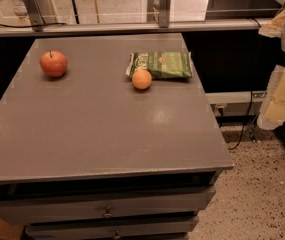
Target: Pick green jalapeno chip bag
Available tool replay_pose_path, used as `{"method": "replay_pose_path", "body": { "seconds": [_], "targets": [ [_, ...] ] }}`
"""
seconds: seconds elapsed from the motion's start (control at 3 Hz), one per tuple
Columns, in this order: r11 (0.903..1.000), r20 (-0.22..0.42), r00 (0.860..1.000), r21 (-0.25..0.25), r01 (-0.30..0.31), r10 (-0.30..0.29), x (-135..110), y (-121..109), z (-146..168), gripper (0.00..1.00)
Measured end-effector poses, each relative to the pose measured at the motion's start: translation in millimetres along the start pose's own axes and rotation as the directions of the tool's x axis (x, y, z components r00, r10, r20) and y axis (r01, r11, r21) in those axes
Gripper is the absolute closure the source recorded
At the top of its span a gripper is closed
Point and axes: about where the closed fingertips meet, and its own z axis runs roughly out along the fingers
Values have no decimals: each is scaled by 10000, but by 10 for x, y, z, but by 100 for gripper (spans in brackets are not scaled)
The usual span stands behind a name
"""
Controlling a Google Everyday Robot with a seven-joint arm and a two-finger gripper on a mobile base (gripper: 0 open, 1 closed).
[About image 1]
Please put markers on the upper grey drawer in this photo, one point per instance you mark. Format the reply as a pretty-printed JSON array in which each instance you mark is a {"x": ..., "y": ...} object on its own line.
[{"x": 92, "y": 206}]

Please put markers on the orange fruit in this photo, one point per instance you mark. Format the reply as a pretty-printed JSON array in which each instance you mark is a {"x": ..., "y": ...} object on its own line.
[{"x": 141, "y": 79}]

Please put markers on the metal upright bracket centre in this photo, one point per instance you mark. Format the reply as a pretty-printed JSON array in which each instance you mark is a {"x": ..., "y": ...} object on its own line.
[{"x": 164, "y": 13}]

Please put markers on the grey metal rail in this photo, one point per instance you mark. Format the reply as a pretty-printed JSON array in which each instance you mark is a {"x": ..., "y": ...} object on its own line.
[{"x": 60, "y": 29}]

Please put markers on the upper metal drawer knob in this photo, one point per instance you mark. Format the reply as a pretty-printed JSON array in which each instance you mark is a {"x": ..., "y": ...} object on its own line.
[{"x": 107, "y": 213}]

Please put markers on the red apple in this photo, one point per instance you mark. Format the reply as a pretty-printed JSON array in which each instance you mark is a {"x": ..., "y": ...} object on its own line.
[{"x": 53, "y": 63}]

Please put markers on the grey drawer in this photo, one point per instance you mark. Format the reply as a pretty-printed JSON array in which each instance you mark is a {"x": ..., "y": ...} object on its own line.
[
  {"x": 92, "y": 206},
  {"x": 104, "y": 229}
]

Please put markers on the metal drawer knob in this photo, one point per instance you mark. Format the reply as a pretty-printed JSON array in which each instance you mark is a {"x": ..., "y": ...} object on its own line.
[
  {"x": 107, "y": 213},
  {"x": 116, "y": 236}
]

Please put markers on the grey wall-mounted metal box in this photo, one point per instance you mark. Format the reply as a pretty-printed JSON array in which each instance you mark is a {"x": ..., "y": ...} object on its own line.
[{"x": 232, "y": 104}]

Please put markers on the metal upright bracket left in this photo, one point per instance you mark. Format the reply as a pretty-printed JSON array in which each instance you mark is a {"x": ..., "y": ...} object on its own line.
[{"x": 34, "y": 13}]

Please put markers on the lower grey drawer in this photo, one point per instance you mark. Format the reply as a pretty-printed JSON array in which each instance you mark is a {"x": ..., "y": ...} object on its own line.
[{"x": 104, "y": 229}]

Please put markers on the lower metal drawer knob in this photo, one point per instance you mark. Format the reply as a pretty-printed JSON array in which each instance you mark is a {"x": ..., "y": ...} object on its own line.
[{"x": 116, "y": 236}]

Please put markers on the metal upright bracket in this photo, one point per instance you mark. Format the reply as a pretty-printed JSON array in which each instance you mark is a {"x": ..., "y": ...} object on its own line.
[
  {"x": 34, "y": 13},
  {"x": 164, "y": 13}
]

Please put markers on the grey drawer cabinet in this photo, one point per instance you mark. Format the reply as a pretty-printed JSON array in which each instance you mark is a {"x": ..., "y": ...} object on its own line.
[{"x": 90, "y": 132}]

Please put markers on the green jalapeno chip bag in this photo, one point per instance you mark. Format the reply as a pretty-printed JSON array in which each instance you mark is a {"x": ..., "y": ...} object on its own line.
[{"x": 161, "y": 65}]

